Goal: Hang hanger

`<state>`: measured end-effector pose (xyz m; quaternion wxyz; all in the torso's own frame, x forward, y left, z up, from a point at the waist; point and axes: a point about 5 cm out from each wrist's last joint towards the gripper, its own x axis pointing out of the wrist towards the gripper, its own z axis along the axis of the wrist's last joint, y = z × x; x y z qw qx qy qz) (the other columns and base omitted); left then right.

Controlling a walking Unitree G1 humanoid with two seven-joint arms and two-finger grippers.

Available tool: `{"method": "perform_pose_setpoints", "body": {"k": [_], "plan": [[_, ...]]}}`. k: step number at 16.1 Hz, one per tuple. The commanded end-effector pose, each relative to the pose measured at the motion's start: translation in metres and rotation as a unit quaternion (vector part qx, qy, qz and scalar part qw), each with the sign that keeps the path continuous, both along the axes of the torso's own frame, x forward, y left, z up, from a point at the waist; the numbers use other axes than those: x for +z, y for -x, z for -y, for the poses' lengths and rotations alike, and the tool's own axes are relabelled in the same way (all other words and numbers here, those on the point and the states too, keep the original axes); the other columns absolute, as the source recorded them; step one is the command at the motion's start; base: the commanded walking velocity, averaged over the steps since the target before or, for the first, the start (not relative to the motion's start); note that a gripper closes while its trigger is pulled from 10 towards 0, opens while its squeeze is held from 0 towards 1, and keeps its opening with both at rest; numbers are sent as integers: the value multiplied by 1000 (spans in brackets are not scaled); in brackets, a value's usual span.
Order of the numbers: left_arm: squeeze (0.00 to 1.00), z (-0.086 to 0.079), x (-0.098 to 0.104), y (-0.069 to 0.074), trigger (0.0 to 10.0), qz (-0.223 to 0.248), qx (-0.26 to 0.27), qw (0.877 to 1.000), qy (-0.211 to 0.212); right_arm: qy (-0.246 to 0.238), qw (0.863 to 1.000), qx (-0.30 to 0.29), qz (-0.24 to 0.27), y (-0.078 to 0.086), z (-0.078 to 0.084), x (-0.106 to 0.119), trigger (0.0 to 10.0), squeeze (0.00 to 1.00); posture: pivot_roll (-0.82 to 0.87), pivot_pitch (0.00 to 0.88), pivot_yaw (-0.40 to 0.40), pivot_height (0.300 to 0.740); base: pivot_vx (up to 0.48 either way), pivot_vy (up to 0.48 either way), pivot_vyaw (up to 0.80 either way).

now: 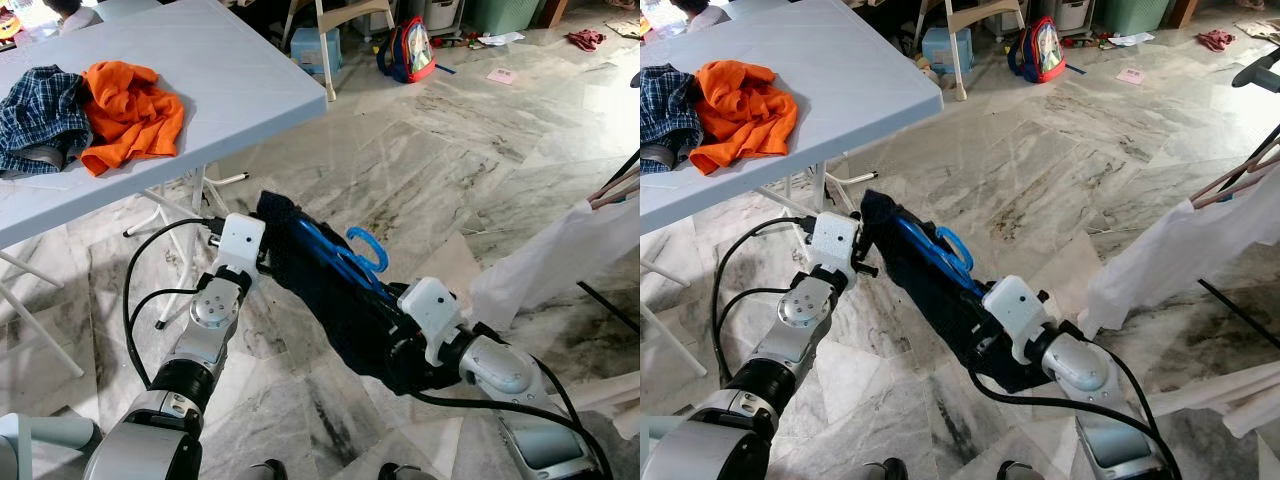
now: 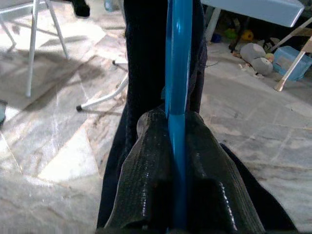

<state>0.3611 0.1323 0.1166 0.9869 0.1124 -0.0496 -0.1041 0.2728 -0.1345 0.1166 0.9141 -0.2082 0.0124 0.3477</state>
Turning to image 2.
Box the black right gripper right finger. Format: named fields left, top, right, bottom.
left=184, top=112, right=265, bottom=234

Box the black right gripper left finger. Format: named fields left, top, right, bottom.
left=104, top=107, right=176, bottom=230

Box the blue plastic hanger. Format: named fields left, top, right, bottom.
left=161, top=0, right=193, bottom=234

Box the navy garment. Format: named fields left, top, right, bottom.
left=96, top=0, right=299, bottom=232

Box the grey plush toy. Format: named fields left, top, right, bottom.
left=240, top=42, right=274, bottom=76

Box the blue plastic stool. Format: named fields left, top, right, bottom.
left=272, top=45, right=312, bottom=82

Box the green toy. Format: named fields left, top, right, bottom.
left=223, top=28, right=237, bottom=39

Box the yellow toy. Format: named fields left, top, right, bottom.
left=240, top=29, right=254, bottom=41

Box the light blue folding table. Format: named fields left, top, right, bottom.
left=0, top=0, right=306, bottom=113

